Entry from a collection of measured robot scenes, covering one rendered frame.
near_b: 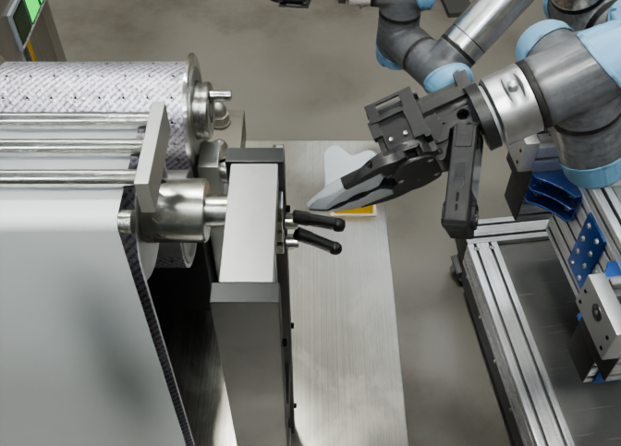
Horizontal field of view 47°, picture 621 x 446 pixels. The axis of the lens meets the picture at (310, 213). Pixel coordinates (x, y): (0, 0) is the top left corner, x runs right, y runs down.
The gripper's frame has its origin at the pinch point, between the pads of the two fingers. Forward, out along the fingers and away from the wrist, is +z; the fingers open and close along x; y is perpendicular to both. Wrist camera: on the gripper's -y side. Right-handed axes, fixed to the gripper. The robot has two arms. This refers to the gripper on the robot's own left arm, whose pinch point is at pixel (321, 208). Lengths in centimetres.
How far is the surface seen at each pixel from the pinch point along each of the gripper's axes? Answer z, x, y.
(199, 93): 10.4, -2.6, 22.5
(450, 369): 8, -144, 0
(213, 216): 8.3, 10.2, -0.7
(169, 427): 27.6, -8.5, -14.3
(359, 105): 6, -181, 114
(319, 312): 13.4, -38.4, 0.5
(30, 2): 38, -13, 63
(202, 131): 12.2, -5.0, 18.7
